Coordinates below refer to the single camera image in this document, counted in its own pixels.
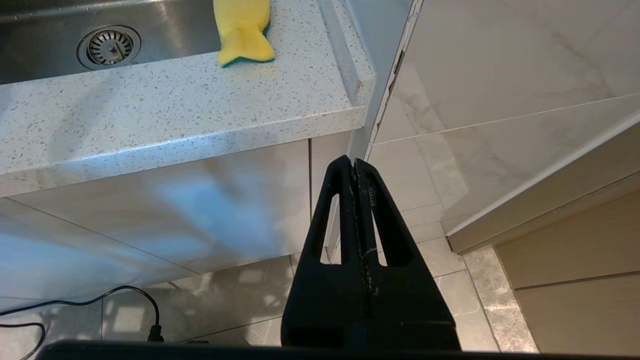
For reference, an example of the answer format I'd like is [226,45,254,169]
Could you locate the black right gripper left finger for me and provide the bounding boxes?
[281,155,372,350]

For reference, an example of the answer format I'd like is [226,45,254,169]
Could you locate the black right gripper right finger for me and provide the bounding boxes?
[356,158,462,351]

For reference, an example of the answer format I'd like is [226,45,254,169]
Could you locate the yellow sponge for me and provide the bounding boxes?
[212,0,276,68]

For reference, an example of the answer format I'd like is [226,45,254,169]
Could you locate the stainless steel sink basin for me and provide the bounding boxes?
[0,0,223,86]

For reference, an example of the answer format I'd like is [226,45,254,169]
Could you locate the wooden cabinet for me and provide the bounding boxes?
[445,112,640,360]

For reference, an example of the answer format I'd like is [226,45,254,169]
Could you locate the glossy white base cabinet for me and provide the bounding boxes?
[0,131,368,306]

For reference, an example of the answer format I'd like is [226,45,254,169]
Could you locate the round metal drain strainer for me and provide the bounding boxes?
[76,25,142,71]

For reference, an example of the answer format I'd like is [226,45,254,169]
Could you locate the black floor cable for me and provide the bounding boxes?
[0,285,165,360]

